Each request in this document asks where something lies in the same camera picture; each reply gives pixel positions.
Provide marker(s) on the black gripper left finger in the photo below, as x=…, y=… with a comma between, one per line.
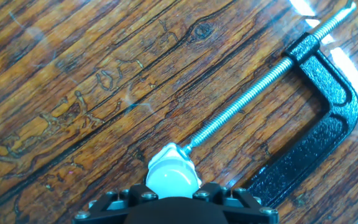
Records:
x=117, y=205

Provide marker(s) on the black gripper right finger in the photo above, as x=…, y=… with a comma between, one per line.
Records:
x=238, y=203

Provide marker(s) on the white LED light bulb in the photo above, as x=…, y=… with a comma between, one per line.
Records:
x=172, y=180

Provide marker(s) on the white lamp socket adapter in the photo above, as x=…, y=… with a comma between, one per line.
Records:
x=169, y=151

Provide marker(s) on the brown wooden board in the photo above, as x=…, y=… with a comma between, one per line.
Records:
x=73, y=109

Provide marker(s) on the black C-clamp with steel screw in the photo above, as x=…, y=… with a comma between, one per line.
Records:
x=331, y=130

